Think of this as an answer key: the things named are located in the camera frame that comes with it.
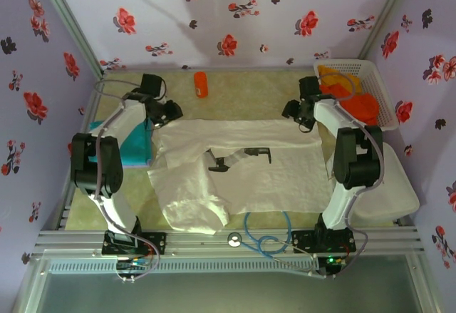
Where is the white plastic basket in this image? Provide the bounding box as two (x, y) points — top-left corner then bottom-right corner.
(312, 58), (400, 131)

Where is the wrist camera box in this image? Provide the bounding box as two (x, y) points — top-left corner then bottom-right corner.
(298, 76), (321, 96)
(140, 73), (164, 97)

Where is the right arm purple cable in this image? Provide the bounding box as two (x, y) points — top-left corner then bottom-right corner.
(313, 72), (385, 279)

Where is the grey slotted cable duct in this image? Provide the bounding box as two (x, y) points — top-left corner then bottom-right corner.
(48, 257), (321, 274)

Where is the orange plastic bottle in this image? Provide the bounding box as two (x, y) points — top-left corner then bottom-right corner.
(193, 71), (208, 99)

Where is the orange t-shirt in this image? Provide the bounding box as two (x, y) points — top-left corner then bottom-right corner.
(318, 83), (379, 125)

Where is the circuit board with wires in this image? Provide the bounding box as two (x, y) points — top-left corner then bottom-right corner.
(318, 254), (348, 280)
(114, 255), (152, 284)

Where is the white t-shirt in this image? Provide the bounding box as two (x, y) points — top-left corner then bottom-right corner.
(147, 118), (331, 236)

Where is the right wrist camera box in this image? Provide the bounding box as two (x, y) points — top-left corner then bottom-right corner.
(298, 76), (321, 96)

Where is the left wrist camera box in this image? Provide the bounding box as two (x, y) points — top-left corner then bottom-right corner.
(140, 73), (164, 97)

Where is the folded teal t-shirt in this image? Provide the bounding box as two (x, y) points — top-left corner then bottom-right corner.
(88, 120), (155, 167)

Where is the yellow t-shirt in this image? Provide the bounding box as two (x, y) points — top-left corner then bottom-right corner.
(318, 63), (363, 88)

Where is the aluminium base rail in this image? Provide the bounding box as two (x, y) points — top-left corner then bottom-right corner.
(33, 225), (425, 257)

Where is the blue stethoscope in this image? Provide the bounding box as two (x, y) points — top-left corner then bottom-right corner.
(227, 211), (327, 278)

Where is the aluminium table edge rail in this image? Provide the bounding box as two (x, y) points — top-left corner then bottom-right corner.
(101, 66), (318, 75)

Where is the white plastic bin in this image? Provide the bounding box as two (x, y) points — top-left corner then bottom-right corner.
(326, 147), (420, 227)

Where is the aluminium frame post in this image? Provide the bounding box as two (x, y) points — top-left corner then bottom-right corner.
(33, 0), (106, 75)
(358, 0), (418, 61)

